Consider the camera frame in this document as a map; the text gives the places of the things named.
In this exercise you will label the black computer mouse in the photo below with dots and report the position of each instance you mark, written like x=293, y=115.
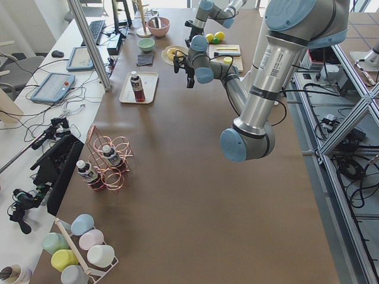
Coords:
x=57, y=54

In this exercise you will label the pink cup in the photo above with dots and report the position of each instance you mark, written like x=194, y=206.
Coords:
x=91, y=238

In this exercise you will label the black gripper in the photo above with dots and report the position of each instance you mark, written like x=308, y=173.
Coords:
x=188, y=70
x=194, y=31

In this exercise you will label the half lemon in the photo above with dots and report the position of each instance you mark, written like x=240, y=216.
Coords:
x=227, y=60

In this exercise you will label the yellow lemon far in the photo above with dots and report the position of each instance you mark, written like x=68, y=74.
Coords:
x=220, y=35

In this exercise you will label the yellow cup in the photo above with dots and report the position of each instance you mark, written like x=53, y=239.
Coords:
x=63, y=258

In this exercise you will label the green cup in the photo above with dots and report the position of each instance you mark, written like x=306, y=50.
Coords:
x=54, y=242

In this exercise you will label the white cup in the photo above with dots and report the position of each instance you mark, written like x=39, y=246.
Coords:
x=101, y=255

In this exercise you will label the yellow plastic knife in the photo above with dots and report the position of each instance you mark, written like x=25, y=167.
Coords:
x=227, y=48

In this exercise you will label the pink bowl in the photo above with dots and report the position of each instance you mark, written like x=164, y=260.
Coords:
x=163, y=30

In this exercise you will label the bottle in rack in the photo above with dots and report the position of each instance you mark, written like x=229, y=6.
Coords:
x=111, y=156
x=91, y=176

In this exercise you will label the yellow lemon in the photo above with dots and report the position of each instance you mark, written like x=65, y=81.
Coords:
x=209, y=37
x=220, y=35

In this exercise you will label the grey folded cloth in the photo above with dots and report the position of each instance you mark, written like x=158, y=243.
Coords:
x=145, y=59

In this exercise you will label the copper wire bottle rack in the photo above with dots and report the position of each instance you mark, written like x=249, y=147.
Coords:
x=114, y=178

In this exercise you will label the grey cup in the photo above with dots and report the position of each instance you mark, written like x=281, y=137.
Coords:
x=74, y=274

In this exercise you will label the mint green bowl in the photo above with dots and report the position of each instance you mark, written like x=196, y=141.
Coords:
x=146, y=44

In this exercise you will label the paper cup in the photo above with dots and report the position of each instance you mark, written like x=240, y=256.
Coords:
x=15, y=274

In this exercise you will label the bottle in rack lower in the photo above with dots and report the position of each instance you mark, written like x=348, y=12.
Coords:
x=91, y=176

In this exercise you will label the bottle in rack upper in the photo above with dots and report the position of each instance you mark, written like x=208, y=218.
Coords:
x=111, y=156

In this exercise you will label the aluminium frame post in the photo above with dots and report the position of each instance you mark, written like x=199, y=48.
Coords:
x=79, y=16

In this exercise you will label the black keyboard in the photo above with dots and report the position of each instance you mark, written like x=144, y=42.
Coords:
x=96, y=27

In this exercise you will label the cream rabbit tray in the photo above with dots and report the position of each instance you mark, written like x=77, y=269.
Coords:
x=149, y=82

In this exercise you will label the steel muddler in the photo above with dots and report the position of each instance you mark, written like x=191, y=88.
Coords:
x=227, y=53

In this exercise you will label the yellow lemon near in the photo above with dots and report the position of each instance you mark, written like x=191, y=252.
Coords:
x=209, y=37

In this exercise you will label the blue teach pendant near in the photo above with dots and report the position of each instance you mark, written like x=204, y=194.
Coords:
x=54, y=88

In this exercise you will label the wooden mug tree stand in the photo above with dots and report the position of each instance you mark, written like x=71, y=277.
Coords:
x=142, y=32

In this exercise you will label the blue teach pendant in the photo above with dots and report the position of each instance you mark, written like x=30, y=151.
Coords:
x=54, y=88
x=79, y=60

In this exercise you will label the blue teach pendant far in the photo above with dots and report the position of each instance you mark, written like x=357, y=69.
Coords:
x=79, y=60

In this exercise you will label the dark tea bottle on tray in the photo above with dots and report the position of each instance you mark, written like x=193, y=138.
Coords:
x=137, y=87

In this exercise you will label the metal ice scoop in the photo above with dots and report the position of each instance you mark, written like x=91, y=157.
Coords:
x=156, y=22

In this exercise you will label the wooden cutting board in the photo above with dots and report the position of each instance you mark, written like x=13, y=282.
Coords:
x=237, y=61

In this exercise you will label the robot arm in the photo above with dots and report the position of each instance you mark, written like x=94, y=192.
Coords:
x=208, y=10
x=288, y=28

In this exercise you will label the blue cup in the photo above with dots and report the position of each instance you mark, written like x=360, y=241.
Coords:
x=82, y=224

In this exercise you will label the glazed ring donut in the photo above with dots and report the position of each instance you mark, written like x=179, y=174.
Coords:
x=172, y=52

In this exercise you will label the white wire cup rack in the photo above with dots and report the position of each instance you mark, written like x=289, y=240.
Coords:
x=95, y=273

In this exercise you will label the white round plate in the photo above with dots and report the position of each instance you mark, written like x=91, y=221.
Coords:
x=164, y=56

